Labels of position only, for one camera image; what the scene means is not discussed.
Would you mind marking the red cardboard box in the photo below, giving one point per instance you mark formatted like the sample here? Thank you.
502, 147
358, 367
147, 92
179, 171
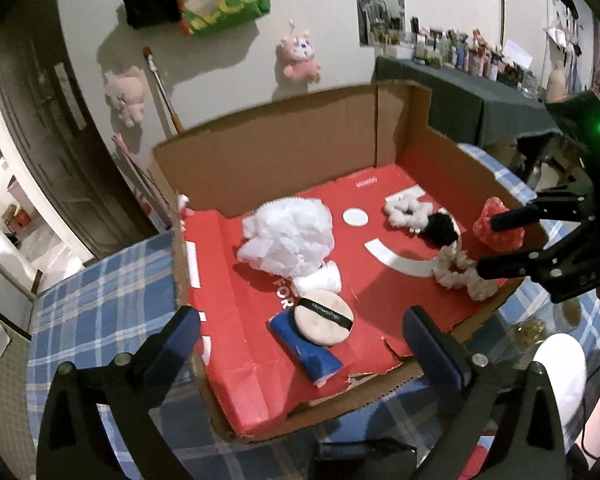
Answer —
354, 148

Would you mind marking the small glass jar gold beads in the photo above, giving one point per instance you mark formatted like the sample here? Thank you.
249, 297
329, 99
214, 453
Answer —
545, 321

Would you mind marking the cream crochet scrunchie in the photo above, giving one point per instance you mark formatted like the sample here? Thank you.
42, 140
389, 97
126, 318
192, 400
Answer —
454, 270

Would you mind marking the bottles on side table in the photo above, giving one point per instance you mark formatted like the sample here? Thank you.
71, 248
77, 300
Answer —
470, 53

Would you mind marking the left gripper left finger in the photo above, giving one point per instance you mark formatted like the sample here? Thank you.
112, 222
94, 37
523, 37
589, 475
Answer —
156, 364

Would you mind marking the black scrunchie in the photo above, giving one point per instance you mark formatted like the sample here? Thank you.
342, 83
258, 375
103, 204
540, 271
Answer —
440, 230

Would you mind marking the white bath pouf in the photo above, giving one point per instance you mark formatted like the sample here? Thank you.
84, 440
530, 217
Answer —
290, 237

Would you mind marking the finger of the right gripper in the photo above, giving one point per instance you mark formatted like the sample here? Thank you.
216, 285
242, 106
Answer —
520, 262
536, 210

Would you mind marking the white fluffy scrunchie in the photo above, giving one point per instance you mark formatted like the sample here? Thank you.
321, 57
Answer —
408, 212

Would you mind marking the pink white plush on wall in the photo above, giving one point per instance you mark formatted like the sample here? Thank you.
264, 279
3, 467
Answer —
298, 57

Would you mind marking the brown wooden door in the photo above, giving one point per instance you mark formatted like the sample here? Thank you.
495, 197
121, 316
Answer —
70, 164

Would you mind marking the beige powder puff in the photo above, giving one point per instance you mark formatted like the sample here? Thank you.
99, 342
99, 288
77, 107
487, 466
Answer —
323, 318

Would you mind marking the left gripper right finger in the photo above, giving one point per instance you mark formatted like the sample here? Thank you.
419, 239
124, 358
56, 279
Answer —
443, 360

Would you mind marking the blue plaid tablecloth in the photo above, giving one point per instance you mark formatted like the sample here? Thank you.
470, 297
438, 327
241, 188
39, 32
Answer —
113, 306

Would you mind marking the dark green covered table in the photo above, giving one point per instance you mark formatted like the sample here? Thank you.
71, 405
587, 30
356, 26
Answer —
470, 109

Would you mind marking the blue cloth roll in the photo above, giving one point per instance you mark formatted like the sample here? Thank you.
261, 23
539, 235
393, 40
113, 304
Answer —
318, 363

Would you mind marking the red plush keychain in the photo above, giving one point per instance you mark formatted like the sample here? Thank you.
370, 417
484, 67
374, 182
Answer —
480, 460

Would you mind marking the black floral box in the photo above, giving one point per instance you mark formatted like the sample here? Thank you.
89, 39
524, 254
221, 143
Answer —
383, 458

